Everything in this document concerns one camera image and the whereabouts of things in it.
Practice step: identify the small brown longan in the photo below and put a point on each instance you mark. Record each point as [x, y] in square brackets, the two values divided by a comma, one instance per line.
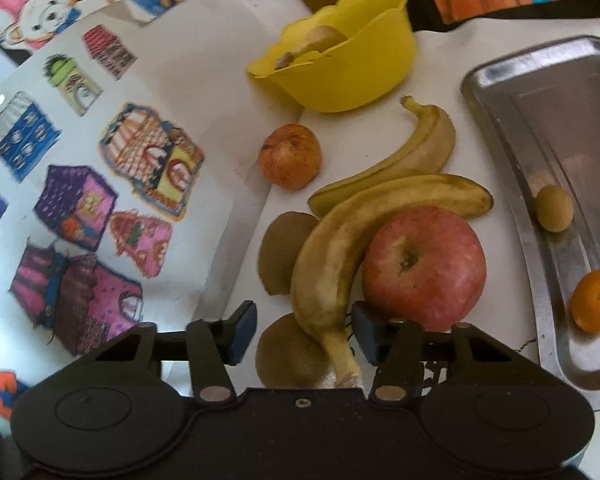
[555, 209]

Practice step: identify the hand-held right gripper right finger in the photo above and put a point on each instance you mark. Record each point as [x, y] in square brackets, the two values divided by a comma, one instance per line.
[365, 331]

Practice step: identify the large yellow banana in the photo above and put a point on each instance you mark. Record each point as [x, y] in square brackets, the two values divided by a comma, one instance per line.
[330, 260]

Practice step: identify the brown kiwi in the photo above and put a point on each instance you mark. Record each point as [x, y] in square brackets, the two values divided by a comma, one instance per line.
[280, 255]
[285, 355]

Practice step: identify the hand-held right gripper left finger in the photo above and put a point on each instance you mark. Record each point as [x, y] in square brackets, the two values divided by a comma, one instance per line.
[242, 331]

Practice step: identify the small yellow banana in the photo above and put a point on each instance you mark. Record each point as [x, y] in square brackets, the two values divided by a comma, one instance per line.
[430, 145]

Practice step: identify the cartoon printed table cover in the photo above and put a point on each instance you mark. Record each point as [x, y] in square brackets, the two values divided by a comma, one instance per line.
[130, 85]

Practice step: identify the orange tangerine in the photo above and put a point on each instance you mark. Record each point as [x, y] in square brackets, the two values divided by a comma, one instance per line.
[595, 302]

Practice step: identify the white paper sheet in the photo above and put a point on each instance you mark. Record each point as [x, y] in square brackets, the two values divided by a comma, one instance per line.
[450, 60]

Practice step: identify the brown pear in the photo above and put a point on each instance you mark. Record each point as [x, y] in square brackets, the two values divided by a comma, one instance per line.
[320, 37]

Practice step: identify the metal tray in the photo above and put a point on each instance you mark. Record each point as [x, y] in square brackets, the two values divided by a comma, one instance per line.
[570, 125]

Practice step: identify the small red apple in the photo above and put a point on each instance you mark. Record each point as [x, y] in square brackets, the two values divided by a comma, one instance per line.
[290, 157]

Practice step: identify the large red apple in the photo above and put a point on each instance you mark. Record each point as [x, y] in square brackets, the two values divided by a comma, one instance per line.
[425, 270]

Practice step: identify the yellow plastic bowl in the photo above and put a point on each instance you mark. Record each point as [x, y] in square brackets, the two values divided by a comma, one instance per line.
[350, 70]

